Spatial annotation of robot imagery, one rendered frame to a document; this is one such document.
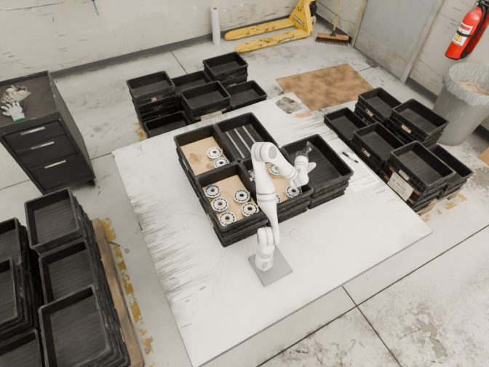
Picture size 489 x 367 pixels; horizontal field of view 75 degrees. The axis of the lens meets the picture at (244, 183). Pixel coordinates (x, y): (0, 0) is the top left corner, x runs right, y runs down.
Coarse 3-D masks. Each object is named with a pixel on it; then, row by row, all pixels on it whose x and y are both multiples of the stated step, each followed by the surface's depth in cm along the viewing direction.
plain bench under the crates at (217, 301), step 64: (192, 128) 253; (320, 128) 255; (128, 192) 213; (192, 192) 214; (384, 192) 216; (192, 256) 185; (320, 256) 186; (384, 256) 187; (192, 320) 163; (256, 320) 164
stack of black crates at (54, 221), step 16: (64, 192) 229; (32, 208) 226; (48, 208) 230; (64, 208) 230; (80, 208) 243; (32, 224) 215; (48, 224) 221; (64, 224) 222; (80, 224) 220; (32, 240) 204; (48, 240) 202; (64, 240) 209; (96, 240) 251
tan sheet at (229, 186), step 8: (232, 176) 206; (216, 184) 202; (224, 184) 202; (232, 184) 202; (240, 184) 202; (224, 192) 198; (232, 192) 198; (232, 200) 194; (232, 208) 191; (240, 208) 191; (240, 216) 187
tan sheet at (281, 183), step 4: (268, 164) 213; (268, 168) 211; (268, 172) 209; (272, 180) 205; (276, 180) 205; (280, 180) 205; (284, 180) 205; (276, 184) 203; (280, 184) 203; (284, 184) 203; (288, 184) 203; (276, 188) 201; (280, 188) 201; (284, 188) 201; (276, 192) 199; (280, 192) 199; (284, 192) 199; (280, 196) 197; (284, 196) 197; (284, 200) 195
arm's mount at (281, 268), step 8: (280, 256) 183; (280, 264) 180; (288, 264) 180; (256, 272) 178; (264, 272) 177; (272, 272) 177; (280, 272) 177; (288, 272) 177; (264, 280) 174; (272, 280) 174
